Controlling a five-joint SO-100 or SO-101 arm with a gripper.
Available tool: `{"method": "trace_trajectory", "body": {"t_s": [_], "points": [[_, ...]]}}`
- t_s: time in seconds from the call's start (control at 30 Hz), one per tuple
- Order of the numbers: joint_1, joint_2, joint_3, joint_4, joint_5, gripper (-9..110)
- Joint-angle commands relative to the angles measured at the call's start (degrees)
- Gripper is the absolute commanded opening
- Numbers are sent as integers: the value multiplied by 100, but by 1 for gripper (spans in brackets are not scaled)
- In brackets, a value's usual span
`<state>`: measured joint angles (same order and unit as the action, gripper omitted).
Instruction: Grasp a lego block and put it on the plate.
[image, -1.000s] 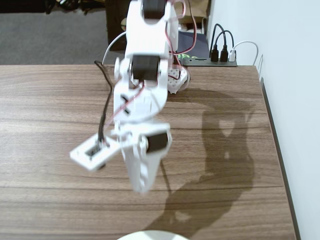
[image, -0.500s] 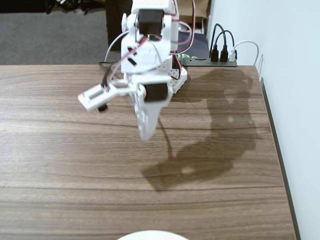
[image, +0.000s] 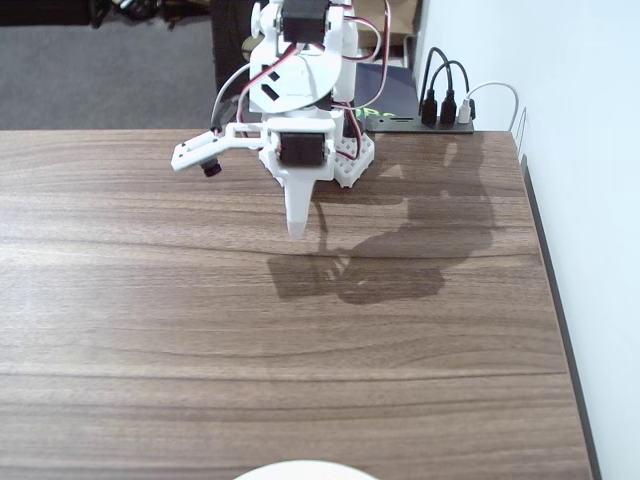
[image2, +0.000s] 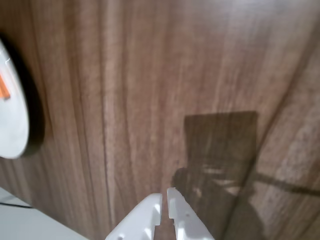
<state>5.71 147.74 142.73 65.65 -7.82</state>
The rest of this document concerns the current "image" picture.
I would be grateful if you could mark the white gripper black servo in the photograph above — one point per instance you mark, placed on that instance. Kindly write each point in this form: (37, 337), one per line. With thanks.
(301, 149)

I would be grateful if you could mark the white grid robot base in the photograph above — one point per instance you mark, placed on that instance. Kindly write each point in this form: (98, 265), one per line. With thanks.
(357, 160)

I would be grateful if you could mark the white round plate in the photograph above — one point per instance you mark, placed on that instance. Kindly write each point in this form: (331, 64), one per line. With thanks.
(305, 472)

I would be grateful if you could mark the black usb hub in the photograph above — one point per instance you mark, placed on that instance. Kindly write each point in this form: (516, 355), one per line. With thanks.
(400, 126)

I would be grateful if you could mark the navy box green lettering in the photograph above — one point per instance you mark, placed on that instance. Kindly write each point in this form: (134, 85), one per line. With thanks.
(395, 90)

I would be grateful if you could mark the small round yellow red item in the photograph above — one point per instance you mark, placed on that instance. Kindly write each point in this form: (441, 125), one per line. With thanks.
(248, 47)

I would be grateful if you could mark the black cabinet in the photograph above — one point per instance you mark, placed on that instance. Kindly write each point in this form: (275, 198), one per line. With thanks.
(225, 40)

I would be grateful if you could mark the brown cardboard box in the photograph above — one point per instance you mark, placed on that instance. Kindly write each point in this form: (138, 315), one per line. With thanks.
(400, 15)

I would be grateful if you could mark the black furniture base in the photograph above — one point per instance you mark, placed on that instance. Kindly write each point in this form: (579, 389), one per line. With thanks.
(98, 15)

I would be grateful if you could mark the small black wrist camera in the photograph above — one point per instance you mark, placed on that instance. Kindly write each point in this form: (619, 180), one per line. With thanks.
(212, 168)

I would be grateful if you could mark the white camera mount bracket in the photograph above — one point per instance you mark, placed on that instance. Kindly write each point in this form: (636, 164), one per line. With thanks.
(200, 147)

